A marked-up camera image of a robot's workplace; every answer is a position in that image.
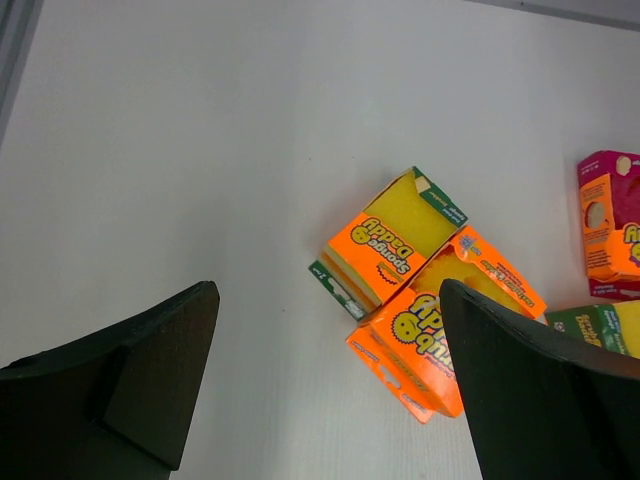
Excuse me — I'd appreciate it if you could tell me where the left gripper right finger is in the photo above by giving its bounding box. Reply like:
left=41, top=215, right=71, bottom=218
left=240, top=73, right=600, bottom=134
left=440, top=279, right=639, bottom=479

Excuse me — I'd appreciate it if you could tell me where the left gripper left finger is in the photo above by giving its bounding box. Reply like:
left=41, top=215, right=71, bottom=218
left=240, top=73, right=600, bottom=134
left=1, top=281, right=220, bottom=479

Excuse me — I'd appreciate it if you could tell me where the Scrub Daddy orange box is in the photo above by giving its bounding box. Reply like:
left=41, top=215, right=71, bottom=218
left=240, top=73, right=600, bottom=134
left=346, top=226, right=546, bottom=423

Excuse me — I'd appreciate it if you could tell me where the Sponge Daddy yellow sponge box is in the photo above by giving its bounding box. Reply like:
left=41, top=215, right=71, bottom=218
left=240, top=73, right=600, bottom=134
left=309, top=166, right=468, bottom=321

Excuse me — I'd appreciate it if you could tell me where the pink Scrub Mommy box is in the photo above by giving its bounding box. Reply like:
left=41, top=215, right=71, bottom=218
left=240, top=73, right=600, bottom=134
left=577, top=150, right=639, bottom=301

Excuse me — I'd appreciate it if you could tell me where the corner aluminium frame post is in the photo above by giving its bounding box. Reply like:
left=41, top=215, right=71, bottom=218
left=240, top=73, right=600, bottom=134
left=0, top=0, right=44, bottom=140

